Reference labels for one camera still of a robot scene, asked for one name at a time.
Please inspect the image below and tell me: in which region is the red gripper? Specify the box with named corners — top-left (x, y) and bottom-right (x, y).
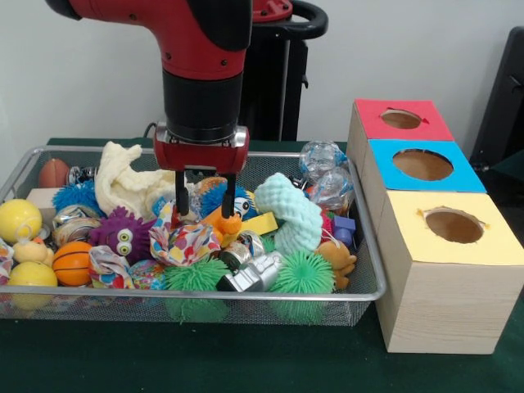
top-left (154, 143), bottom-right (250, 224)

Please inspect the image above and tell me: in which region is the colourful polka dot cloth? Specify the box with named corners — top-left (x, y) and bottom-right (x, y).
top-left (150, 203), bottom-right (222, 267)

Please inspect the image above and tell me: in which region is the wooden box with three holes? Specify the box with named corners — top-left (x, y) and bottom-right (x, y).
top-left (347, 99), bottom-right (524, 355)

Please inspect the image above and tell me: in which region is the blue spiky ball with eyes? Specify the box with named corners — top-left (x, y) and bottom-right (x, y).
top-left (201, 182), bottom-right (259, 220)

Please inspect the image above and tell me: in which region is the cream knitted cloth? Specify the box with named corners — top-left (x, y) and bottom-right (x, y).
top-left (95, 142), bottom-right (185, 220)

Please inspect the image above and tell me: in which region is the green spiky ball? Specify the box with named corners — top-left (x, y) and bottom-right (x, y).
top-left (164, 258), bottom-right (233, 323)
top-left (270, 250), bottom-right (337, 324)

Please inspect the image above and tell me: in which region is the mint green foam cloth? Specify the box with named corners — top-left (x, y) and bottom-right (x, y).
top-left (254, 173), bottom-right (324, 255)

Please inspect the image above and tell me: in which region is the purple furry monster toy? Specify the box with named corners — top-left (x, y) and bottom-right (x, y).
top-left (88, 206), bottom-right (155, 261)

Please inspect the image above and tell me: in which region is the orange toy basketball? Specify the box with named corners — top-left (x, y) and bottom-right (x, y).
top-left (52, 241), bottom-right (95, 287)

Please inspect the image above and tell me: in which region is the dark green table cloth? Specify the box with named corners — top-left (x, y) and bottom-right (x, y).
top-left (0, 138), bottom-right (524, 393)

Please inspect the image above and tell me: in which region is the yellow ball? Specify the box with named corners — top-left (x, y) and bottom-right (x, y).
top-left (7, 261), bottom-right (58, 310)

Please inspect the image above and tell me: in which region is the black monitor panel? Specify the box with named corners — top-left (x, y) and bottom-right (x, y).
top-left (471, 27), bottom-right (524, 169)

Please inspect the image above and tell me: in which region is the wire mesh bin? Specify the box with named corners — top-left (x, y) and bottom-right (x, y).
top-left (0, 146), bottom-right (387, 327)

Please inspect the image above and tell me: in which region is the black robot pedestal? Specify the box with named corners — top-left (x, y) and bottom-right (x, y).
top-left (242, 0), bottom-right (328, 142)

